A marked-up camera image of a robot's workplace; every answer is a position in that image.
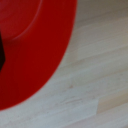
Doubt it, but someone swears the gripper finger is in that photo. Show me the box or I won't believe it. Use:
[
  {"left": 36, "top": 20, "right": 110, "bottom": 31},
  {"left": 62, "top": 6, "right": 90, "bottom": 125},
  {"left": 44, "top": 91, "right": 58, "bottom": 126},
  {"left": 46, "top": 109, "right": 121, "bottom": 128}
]
[{"left": 0, "top": 31, "right": 7, "bottom": 73}]

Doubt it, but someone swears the red plastic bowl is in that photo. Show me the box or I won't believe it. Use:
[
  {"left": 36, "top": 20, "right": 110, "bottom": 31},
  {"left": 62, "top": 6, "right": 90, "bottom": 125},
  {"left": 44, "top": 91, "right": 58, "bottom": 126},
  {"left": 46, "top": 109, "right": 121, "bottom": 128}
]
[{"left": 0, "top": 0, "right": 78, "bottom": 112}]

